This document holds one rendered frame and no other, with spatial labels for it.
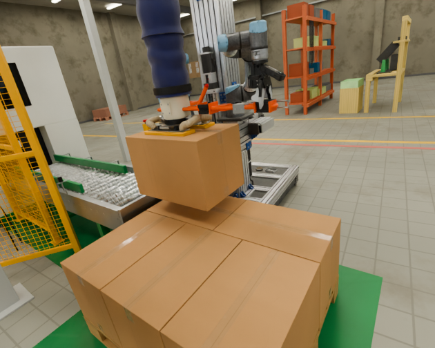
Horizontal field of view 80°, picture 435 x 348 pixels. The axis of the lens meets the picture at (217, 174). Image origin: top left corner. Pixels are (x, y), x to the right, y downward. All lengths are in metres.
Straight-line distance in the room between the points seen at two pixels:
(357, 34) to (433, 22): 2.74
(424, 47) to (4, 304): 15.11
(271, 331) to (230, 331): 0.14
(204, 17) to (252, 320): 2.06
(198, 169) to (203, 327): 0.71
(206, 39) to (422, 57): 13.27
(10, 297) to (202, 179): 1.74
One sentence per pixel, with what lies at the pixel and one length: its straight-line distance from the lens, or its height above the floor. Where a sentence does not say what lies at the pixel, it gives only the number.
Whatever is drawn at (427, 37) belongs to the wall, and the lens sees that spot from 15.02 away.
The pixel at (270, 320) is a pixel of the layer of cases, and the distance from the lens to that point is 1.07.
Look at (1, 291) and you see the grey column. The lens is 2.52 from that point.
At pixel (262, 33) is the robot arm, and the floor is 1.50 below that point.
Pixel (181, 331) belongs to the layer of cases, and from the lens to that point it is 1.09.
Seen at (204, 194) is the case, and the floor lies 0.78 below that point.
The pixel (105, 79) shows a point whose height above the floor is 1.50.
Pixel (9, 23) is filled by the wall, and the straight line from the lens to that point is 13.24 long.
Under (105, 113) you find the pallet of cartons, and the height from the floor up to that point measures 0.31.
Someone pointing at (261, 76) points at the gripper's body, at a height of 1.34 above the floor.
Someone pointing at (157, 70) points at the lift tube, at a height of 1.43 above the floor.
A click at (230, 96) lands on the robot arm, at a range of 2.03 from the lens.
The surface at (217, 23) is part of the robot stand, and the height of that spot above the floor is 1.72.
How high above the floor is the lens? 1.38
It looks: 21 degrees down
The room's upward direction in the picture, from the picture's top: 8 degrees counter-clockwise
